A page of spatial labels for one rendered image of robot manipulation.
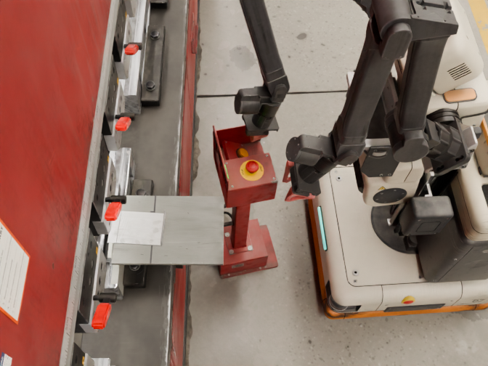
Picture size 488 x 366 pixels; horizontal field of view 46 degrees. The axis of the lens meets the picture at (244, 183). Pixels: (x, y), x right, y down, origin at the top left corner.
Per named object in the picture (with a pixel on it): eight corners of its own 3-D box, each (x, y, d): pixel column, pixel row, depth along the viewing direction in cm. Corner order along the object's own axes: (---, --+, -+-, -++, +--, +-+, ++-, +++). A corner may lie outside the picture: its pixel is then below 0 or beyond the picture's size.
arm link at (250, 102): (289, 86, 153) (279, 68, 159) (249, 86, 149) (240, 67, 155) (278, 122, 161) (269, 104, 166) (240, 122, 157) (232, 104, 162)
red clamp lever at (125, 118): (128, 123, 114) (135, 112, 123) (107, 123, 114) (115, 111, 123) (128, 132, 115) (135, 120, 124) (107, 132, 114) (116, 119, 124)
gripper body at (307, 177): (295, 192, 136) (312, 179, 130) (290, 156, 140) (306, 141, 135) (316, 197, 139) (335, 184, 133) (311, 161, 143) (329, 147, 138)
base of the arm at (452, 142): (471, 160, 126) (457, 116, 132) (451, 150, 121) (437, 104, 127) (438, 176, 132) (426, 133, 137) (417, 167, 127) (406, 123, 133)
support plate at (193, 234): (223, 265, 135) (223, 263, 134) (112, 264, 134) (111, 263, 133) (224, 197, 144) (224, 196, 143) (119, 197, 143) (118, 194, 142)
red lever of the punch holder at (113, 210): (118, 213, 104) (126, 193, 113) (95, 213, 104) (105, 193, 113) (118, 223, 105) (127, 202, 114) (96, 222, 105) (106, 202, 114)
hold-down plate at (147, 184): (145, 288, 144) (144, 285, 141) (124, 288, 143) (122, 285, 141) (153, 184, 158) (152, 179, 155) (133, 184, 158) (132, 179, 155)
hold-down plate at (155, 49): (159, 107, 171) (158, 100, 168) (141, 106, 170) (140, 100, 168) (165, 31, 185) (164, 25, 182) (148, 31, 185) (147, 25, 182)
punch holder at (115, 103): (119, 155, 127) (107, 112, 113) (80, 155, 127) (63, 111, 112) (125, 101, 134) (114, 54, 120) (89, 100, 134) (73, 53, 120)
